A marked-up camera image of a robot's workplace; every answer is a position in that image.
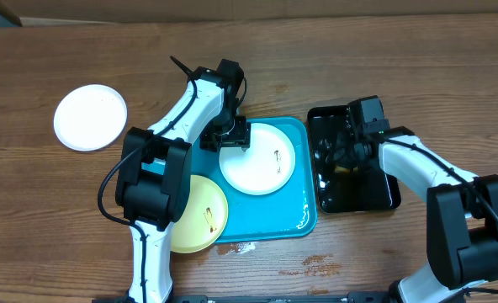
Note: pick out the black plastic tray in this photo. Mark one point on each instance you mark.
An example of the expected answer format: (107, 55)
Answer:
(365, 190)

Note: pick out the white plate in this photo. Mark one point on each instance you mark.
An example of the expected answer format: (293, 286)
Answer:
(262, 168)
(90, 117)

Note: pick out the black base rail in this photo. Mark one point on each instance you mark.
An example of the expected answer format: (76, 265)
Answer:
(352, 297)

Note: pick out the yellow green sponge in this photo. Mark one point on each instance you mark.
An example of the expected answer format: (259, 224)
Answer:
(339, 169)

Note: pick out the teal plastic tray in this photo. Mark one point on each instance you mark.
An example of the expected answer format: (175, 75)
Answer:
(287, 212)

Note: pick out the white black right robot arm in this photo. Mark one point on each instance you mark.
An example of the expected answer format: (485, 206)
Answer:
(461, 208)

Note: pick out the yellow plate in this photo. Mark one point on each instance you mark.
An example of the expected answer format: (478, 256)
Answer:
(204, 218)

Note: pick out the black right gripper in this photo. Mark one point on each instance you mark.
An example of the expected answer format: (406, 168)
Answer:
(341, 157)

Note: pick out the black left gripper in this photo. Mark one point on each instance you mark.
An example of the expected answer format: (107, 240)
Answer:
(240, 138)

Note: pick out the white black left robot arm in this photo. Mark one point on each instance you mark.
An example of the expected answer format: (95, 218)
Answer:
(153, 183)

